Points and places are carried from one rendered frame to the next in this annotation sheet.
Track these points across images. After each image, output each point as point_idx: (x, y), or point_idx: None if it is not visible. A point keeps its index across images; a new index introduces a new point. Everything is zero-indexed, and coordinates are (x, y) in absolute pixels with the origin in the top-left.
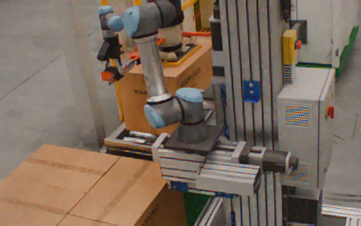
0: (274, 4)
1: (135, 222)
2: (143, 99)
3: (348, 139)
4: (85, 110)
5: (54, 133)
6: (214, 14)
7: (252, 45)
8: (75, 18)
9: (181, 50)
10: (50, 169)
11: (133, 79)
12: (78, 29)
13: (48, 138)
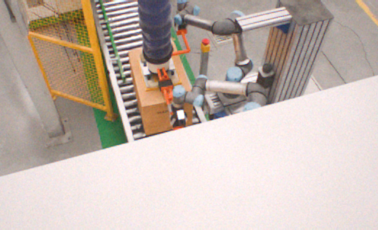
0: (315, 62)
1: None
2: (164, 114)
3: (214, 49)
4: (50, 116)
5: (9, 137)
6: (266, 71)
7: (295, 84)
8: (33, 59)
9: (173, 68)
10: None
11: (157, 107)
12: (36, 65)
13: (11, 144)
